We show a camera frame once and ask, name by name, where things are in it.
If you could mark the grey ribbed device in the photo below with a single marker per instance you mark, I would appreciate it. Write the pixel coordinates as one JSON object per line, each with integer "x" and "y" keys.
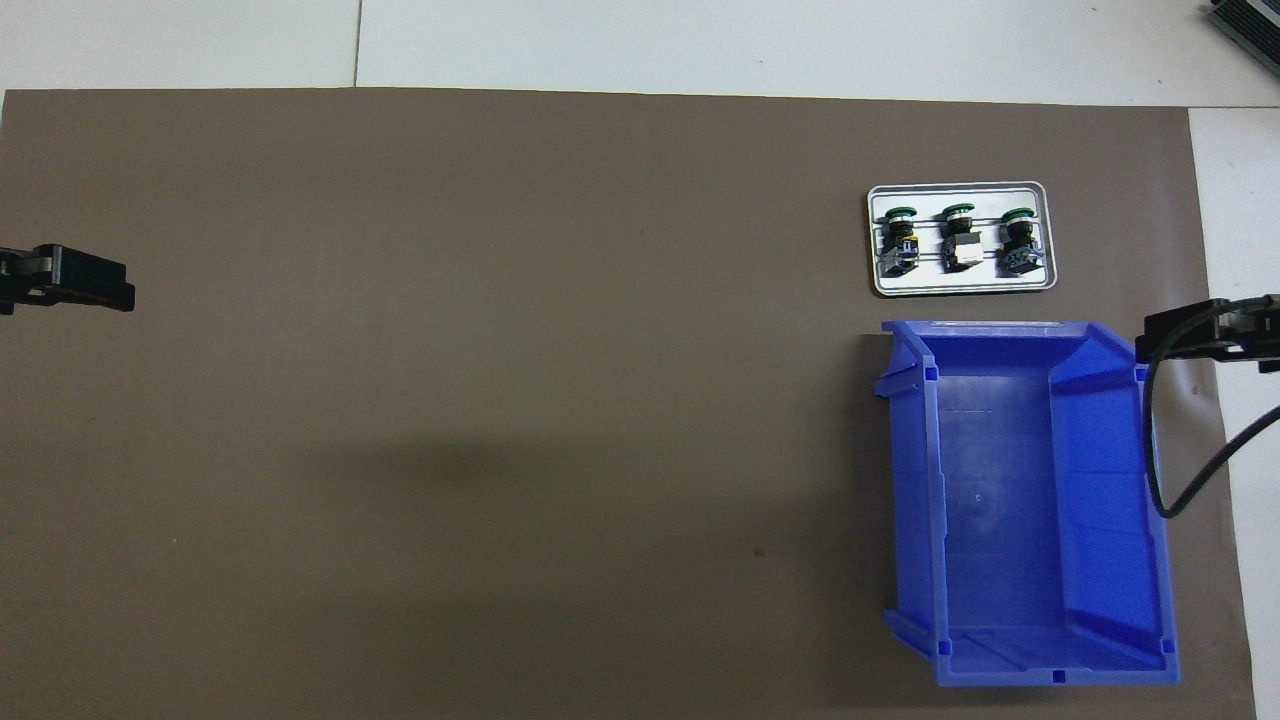
{"x": 1250, "y": 25}

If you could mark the silver metal tray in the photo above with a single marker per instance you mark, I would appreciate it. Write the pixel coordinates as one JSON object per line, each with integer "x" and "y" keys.
{"x": 960, "y": 285}

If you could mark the blue plastic storage bin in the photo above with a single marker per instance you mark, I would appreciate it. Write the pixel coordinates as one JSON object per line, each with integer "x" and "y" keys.
{"x": 1000, "y": 520}

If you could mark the green push button, yellow label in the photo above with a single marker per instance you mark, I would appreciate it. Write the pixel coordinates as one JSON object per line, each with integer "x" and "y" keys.
{"x": 898, "y": 250}

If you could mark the brown table mat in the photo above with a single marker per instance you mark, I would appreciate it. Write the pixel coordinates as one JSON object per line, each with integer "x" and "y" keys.
{"x": 500, "y": 400}

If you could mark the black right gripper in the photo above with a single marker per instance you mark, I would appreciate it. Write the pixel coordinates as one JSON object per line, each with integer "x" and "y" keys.
{"x": 1262, "y": 330}

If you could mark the green push button switch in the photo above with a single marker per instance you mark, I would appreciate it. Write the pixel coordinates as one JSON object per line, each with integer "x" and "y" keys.
{"x": 1020, "y": 250}
{"x": 962, "y": 250}

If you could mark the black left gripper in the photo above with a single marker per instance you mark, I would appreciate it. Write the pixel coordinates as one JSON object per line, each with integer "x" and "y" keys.
{"x": 22, "y": 285}

